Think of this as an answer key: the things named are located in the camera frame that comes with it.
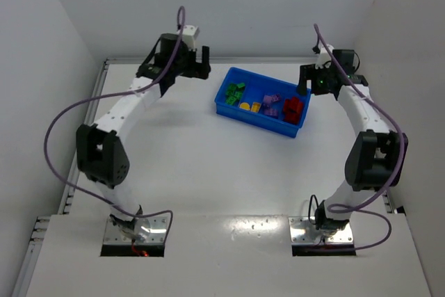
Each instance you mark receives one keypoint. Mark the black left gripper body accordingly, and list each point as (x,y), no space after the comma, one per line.
(196,68)

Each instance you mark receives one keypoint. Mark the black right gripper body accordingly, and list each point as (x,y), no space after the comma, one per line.
(313,79)

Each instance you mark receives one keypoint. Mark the red rounded duplo brick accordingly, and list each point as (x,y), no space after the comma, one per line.
(293,105)

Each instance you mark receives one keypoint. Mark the green sloped duplo brick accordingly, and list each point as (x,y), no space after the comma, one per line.
(231,89)

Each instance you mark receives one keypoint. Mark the purple rounded duplo brick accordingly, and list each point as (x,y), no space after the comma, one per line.
(276,98)

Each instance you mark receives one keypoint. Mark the green duplo brick number three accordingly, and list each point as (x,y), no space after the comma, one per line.
(231,101)

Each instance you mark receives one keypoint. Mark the green small duplo brick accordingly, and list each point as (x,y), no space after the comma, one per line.
(238,95)

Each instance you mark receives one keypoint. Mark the red rectangular duplo brick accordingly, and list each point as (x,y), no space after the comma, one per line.
(292,117)

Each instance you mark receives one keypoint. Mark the yellow rounded duplo brick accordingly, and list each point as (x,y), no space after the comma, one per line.
(244,106)

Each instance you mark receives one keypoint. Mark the purple rounded brick cluster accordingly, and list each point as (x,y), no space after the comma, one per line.
(267,101)

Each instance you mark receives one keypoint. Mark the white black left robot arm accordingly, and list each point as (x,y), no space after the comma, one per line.
(100,151)

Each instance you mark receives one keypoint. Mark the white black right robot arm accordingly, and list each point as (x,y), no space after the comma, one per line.
(376,159)

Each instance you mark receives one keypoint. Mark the blue plastic divided bin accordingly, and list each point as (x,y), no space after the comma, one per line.
(262,101)

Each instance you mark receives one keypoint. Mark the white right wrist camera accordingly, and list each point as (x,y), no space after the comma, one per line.
(323,58)

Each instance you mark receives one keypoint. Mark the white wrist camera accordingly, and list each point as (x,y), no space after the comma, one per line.
(323,58)
(189,36)

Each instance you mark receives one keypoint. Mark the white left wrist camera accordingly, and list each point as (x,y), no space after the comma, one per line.
(189,36)

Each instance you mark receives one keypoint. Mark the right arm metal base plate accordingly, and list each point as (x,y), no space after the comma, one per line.
(304,233)

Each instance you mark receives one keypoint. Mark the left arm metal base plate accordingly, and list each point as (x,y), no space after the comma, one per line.
(146,232)

